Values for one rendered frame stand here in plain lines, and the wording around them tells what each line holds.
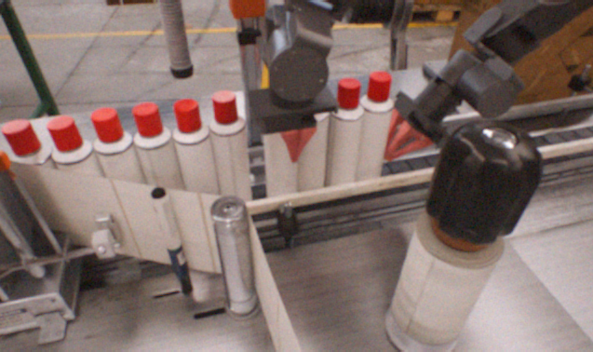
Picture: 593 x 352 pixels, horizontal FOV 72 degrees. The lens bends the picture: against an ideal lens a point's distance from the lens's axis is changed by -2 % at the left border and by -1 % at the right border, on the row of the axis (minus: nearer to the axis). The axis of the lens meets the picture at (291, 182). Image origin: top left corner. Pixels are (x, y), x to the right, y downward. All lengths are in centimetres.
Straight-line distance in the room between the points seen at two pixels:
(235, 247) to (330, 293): 19
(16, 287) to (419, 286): 47
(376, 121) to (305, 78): 26
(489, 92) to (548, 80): 51
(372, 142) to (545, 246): 35
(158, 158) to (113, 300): 20
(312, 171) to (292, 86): 28
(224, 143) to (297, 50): 24
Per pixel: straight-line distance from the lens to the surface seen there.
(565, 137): 101
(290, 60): 39
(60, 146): 59
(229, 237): 44
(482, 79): 63
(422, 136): 69
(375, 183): 70
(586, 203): 94
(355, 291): 59
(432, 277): 43
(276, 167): 62
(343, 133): 62
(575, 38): 111
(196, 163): 59
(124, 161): 60
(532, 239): 82
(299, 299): 58
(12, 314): 62
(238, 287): 51
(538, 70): 109
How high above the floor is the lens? 137
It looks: 42 degrees down
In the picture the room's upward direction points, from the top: straight up
